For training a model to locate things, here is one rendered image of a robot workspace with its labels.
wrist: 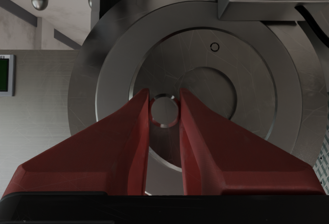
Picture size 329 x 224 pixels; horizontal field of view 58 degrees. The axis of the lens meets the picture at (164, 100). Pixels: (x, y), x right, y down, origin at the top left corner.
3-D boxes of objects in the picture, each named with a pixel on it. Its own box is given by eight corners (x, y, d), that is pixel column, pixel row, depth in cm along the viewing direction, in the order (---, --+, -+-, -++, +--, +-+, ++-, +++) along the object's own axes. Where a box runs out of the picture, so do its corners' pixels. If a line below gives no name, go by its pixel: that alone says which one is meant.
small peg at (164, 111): (186, 122, 12) (152, 132, 12) (181, 122, 15) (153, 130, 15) (176, 88, 12) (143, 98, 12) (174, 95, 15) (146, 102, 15)
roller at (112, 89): (315, 17, 17) (290, 224, 16) (221, 80, 43) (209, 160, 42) (114, -16, 17) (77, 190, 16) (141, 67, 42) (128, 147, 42)
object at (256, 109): (300, 148, 15) (155, 196, 14) (283, 145, 17) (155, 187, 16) (250, 6, 15) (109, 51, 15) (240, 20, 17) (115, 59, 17)
